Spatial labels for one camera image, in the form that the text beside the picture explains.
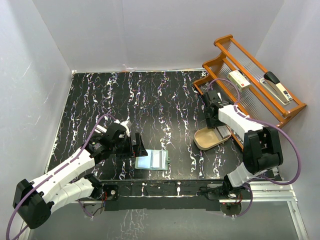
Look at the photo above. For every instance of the white black stapler on rack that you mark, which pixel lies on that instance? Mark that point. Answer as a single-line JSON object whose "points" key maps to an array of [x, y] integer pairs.
{"points": [[273, 85]]}

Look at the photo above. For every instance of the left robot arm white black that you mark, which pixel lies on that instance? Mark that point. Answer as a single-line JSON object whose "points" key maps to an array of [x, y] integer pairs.
{"points": [[36, 200]]}

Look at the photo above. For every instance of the small white black stapler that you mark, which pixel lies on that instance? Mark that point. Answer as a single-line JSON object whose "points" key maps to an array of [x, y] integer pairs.
{"points": [[100, 129]]}

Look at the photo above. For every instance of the orange wooden shelf rack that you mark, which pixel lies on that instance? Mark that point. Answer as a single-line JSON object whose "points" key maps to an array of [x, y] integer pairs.
{"points": [[256, 101]]}

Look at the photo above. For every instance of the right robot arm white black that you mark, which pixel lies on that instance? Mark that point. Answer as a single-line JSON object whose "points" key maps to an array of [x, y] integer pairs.
{"points": [[261, 144]]}

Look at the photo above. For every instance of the beige oval tray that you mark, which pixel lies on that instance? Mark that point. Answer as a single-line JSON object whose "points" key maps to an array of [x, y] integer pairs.
{"points": [[206, 139]]}

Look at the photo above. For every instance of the white staples box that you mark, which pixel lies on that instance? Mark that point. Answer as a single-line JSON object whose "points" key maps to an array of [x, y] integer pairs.
{"points": [[237, 78]]}

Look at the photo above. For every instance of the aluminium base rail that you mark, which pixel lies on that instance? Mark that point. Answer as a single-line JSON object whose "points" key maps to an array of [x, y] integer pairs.
{"points": [[175, 218]]}

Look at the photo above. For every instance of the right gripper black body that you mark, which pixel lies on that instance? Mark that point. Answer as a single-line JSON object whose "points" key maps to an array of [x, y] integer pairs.
{"points": [[212, 121]]}

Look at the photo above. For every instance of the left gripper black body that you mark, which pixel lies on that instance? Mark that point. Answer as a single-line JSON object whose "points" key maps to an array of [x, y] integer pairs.
{"points": [[123, 149]]}

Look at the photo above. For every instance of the green card holder wallet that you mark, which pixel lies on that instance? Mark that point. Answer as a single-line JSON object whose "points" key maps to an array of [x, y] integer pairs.
{"points": [[156, 160]]}

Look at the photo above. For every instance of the stack of credit cards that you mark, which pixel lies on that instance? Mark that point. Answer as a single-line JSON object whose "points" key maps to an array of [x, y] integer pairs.
{"points": [[224, 131]]}

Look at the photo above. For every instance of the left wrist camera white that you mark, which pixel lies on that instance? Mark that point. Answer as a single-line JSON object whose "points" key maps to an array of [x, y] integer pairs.
{"points": [[127, 124]]}

